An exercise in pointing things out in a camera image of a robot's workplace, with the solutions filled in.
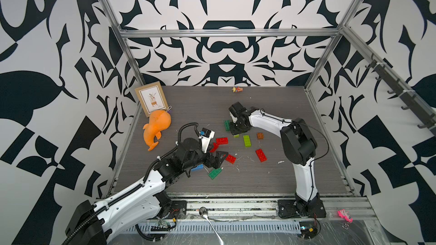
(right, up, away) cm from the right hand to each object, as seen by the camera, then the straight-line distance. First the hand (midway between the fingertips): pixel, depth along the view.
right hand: (232, 128), depth 98 cm
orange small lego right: (+15, -4, -2) cm, 16 cm away
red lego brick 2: (+14, -13, -9) cm, 21 cm away
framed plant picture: (-47, +17, +4) cm, 50 cm away
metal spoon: (-15, -33, -24) cm, 43 cm away
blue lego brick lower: (-15, -11, -30) cm, 36 cm away
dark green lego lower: (-10, -20, -15) cm, 27 cm away
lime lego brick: (+7, -7, -4) cm, 11 cm away
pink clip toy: (+44, -33, -25) cm, 61 cm away
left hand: (-8, -5, -23) cm, 25 cm away
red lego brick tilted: (-10, -10, -5) cm, 15 cm away
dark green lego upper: (-4, +3, -9) cm, 10 cm away
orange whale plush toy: (-41, +5, -4) cm, 41 cm away
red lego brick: (-2, -14, -11) cm, 18 cm away
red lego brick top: (-6, -6, -5) cm, 10 cm away
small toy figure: (+4, +24, +17) cm, 30 cm away
